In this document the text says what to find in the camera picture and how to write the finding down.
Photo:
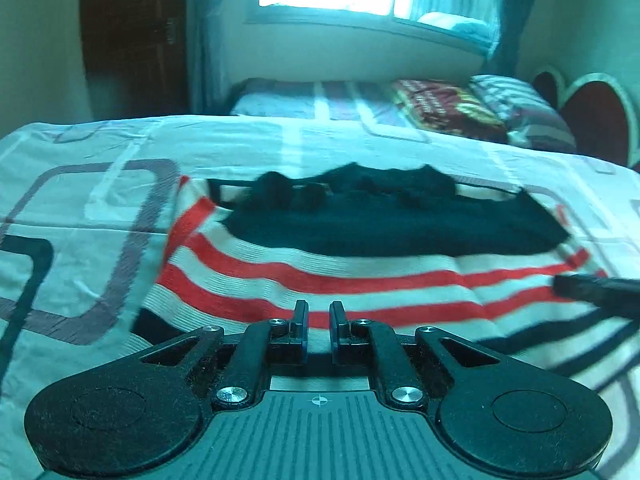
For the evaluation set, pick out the dark wooden door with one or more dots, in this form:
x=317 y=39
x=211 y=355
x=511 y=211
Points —
x=130 y=35

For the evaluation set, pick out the white patterned bed sheet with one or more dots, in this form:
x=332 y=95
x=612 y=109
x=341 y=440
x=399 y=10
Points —
x=75 y=210

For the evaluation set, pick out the teal curtain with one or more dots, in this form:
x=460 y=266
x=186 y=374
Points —
x=515 y=10
x=210 y=35

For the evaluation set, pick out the striped mattress sheet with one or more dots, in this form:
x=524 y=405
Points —
x=300 y=100

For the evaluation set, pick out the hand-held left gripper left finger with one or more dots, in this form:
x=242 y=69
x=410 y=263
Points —
x=300 y=332

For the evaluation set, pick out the striped pillow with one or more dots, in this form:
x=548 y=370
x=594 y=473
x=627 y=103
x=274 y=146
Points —
x=520 y=105

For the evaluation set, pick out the red and white headboard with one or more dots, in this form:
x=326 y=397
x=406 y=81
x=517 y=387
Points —
x=595 y=115

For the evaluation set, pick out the red patterned pillow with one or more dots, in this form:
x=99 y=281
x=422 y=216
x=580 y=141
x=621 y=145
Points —
x=445 y=107

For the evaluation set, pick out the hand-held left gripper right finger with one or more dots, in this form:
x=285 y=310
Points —
x=337 y=332

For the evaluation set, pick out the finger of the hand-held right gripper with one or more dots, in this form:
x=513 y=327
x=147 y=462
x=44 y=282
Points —
x=595 y=290

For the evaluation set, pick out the striped knit sweater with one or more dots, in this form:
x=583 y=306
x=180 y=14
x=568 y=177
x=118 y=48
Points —
x=350 y=270

